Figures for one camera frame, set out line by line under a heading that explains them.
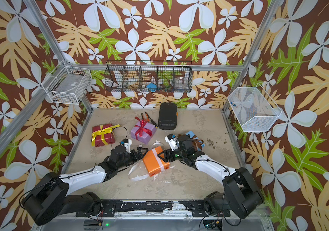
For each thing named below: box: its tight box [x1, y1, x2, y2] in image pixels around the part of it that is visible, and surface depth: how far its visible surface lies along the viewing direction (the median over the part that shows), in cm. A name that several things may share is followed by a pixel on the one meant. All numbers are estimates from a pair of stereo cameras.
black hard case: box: [157, 102, 178, 130], surface depth 113 cm
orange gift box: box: [142, 145, 170, 178], surface depth 85 cm
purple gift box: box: [130, 121, 157, 145], surface depth 100 cm
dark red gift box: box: [91, 123, 115, 148], surface depth 98 cm
